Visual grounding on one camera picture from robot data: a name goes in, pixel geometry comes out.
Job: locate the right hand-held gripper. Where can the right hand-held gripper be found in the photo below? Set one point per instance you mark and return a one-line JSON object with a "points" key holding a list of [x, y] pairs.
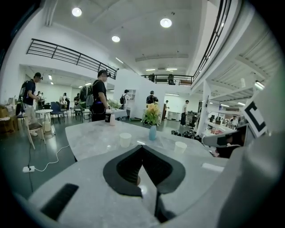
{"points": [[256, 120]]}

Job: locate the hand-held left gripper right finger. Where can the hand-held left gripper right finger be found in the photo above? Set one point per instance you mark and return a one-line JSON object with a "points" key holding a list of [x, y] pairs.
{"points": [[196, 173]]}

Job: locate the round ceiling lamp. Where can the round ceiling lamp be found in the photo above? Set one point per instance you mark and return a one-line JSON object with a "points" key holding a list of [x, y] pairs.
{"points": [[115, 38], [76, 11], [165, 22]]}

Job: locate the backpack with reflective stripe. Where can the backpack with reflective stripe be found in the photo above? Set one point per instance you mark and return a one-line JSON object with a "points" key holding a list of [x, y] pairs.
{"points": [[86, 96]]}

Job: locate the wooden chair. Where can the wooden chair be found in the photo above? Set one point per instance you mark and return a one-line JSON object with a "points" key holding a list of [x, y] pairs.
{"points": [[33, 128]]}

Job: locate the black balcony railing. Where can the black balcony railing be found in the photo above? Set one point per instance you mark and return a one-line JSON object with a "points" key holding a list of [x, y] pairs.
{"points": [[169, 79], [213, 37], [73, 55]]}

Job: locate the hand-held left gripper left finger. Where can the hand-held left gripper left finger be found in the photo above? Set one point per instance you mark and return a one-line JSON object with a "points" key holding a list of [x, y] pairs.
{"points": [[89, 178]]}

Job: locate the blue chair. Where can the blue chair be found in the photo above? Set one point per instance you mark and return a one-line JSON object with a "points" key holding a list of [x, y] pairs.
{"points": [[56, 109]]}

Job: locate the white flower bouquet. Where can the white flower bouquet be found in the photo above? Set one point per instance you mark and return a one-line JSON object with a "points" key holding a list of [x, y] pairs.
{"points": [[114, 104]]}

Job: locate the blue vase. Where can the blue vase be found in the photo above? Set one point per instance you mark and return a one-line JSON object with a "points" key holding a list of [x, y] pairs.
{"points": [[152, 133]]}

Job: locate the green rolled mat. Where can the green rolled mat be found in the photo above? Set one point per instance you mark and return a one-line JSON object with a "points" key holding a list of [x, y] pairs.
{"points": [[135, 119]]}

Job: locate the round white table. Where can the round white table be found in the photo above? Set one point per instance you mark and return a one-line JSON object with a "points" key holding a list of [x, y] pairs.
{"points": [[44, 111]]}

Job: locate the cloth-covered table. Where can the cloth-covered table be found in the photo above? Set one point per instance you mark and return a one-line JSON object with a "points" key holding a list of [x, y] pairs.
{"points": [[119, 112]]}

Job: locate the white steel frame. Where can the white steel frame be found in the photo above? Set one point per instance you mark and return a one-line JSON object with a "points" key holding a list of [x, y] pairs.
{"points": [[203, 107]]}

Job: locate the black bottle white lid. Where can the black bottle white lid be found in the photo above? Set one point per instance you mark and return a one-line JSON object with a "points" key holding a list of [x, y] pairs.
{"points": [[108, 116]]}

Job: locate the white paper cup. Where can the white paper cup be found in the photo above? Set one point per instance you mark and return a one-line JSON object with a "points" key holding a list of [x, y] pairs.
{"points": [[125, 140], [180, 147]]}

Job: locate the yellow flower bouquet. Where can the yellow flower bouquet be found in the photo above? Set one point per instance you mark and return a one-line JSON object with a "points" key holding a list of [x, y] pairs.
{"points": [[152, 113]]}

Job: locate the white power strip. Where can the white power strip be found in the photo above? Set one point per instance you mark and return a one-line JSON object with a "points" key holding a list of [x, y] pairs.
{"points": [[28, 169]]}

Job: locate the black backpack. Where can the black backpack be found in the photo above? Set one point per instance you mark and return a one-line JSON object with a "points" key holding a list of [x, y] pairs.
{"points": [[189, 134], [176, 133]]}

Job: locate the beige waste bin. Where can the beige waste bin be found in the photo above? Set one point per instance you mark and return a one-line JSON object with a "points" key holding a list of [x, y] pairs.
{"points": [[46, 126]]}

